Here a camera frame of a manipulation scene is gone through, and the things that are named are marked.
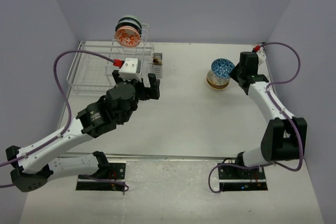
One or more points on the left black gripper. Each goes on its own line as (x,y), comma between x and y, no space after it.
(154,89)

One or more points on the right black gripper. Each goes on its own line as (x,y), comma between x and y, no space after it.
(234,75)

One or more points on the pink leaf patterned bowl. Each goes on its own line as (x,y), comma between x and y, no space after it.
(214,85)

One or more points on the dark teal white bowl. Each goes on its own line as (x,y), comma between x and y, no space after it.
(222,68)

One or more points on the yellow star patterned bowl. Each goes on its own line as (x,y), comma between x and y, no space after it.
(212,77)

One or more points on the yellow teal patterned bowl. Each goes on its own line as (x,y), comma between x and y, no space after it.
(217,88)

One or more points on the salmon pink patterned bowl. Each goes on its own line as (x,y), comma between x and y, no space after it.
(127,36)

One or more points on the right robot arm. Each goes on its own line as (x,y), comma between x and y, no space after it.
(285,135)

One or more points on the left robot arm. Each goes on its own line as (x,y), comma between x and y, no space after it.
(35,165)

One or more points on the brown cutlery bundle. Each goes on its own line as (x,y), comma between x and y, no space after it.
(156,61)

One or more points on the grey cutlery holder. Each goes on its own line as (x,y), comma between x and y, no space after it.
(157,70)

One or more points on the black rimmed bowl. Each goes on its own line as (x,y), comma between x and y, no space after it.
(129,22)

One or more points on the pale green bowl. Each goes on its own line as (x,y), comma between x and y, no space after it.
(130,17)

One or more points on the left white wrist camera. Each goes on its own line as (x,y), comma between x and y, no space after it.
(131,69)

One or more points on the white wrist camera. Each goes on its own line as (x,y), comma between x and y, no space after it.
(131,69)
(261,57)

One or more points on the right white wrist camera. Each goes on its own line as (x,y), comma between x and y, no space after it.
(261,57)

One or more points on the white wire dish rack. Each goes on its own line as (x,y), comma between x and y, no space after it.
(92,75)

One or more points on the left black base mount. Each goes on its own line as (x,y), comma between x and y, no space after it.
(115,172)

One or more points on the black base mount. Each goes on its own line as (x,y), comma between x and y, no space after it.
(236,179)
(115,172)

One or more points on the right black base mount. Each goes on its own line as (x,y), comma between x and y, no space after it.
(236,179)

